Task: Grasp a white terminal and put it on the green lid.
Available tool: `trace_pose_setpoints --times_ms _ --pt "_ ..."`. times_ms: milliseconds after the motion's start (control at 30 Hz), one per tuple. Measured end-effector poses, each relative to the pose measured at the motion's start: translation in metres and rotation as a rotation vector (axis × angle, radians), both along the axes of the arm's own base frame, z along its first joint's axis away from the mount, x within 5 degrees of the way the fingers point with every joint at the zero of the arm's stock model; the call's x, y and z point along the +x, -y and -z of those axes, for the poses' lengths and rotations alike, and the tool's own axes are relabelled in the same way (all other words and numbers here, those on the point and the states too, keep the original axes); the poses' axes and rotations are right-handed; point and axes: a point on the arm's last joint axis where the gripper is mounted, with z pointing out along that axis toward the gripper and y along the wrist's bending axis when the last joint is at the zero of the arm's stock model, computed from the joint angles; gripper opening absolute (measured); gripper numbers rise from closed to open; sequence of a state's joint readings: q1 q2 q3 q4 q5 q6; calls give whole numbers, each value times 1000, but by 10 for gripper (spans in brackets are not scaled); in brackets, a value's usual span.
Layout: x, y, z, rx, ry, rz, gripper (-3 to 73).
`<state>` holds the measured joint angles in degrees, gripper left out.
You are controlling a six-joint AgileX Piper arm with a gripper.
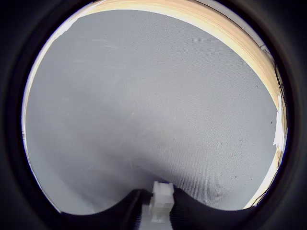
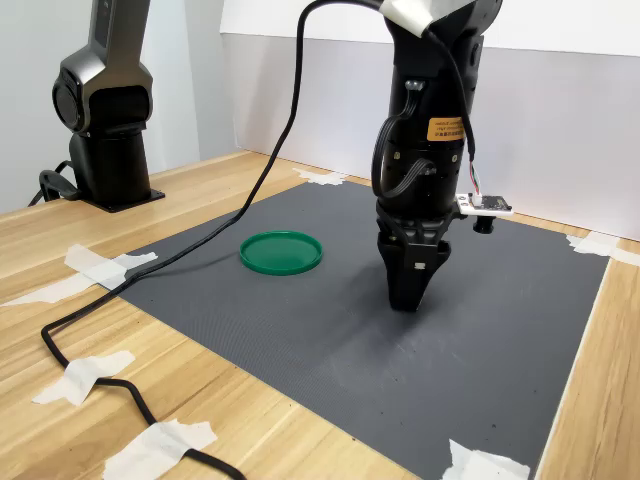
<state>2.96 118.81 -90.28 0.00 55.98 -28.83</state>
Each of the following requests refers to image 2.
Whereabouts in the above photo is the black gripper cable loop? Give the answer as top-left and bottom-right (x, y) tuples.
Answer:
(370, 78), (439, 200)

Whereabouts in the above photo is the round green lid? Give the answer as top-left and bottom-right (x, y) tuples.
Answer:
(238, 229), (324, 277)

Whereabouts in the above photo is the black camera cable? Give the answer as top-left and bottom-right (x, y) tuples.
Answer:
(40, 0), (484, 480)

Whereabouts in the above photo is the white tape wrap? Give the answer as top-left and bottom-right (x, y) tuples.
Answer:
(378, 0), (481, 37)

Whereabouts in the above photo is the small white camera box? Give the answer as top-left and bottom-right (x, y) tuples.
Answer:
(454, 192), (515, 235)

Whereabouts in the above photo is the dark grey mat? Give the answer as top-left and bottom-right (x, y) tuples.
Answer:
(112, 179), (612, 480)

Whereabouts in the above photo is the black arm base cable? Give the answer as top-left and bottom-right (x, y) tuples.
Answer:
(27, 158), (84, 207)

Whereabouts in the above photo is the white masking tape piece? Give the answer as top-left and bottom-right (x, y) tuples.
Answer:
(565, 232), (640, 266)
(439, 438), (531, 480)
(63, 243), (129, 293)
(102, 418), (219, 480)
(0, 252), (159, 309)
(292, 167), (349, 187)
(31, 349), (136, 407)

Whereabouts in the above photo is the white partition panel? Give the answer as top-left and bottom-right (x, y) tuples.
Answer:
(218, 0), (397, 187)
(469, 0), (640, 242)

